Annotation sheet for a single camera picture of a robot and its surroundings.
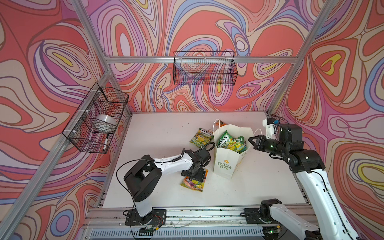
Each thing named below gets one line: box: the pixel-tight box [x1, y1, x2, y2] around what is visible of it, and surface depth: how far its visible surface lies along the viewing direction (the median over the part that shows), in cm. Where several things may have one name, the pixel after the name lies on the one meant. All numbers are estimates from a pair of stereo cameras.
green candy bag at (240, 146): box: [233, 135, 248, 154], surface depth 80 cm
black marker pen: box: [103, 133, 109, 151], surface depth 75 cm
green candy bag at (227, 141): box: [217, 130, 241, 151], surface depth 82 cm
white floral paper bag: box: [213, 119, 263, 180], surface depth 80 cm
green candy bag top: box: [189, 127, 214, 148], surface depth 103 cm
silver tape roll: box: [95, 114, 117, 129], surface depth 73 cm
